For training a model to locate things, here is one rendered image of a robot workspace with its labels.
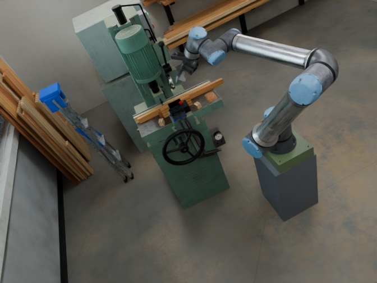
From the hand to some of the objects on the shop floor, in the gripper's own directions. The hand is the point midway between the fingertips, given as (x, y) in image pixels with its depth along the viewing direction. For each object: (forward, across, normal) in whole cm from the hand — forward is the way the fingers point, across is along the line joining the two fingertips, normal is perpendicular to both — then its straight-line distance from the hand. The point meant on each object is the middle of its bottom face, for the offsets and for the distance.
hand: (181, 75), depth 187 cm
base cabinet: (+113, +2, -43) cm, 121 cm away
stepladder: (+161, -22, +24) cm, 164 cm away
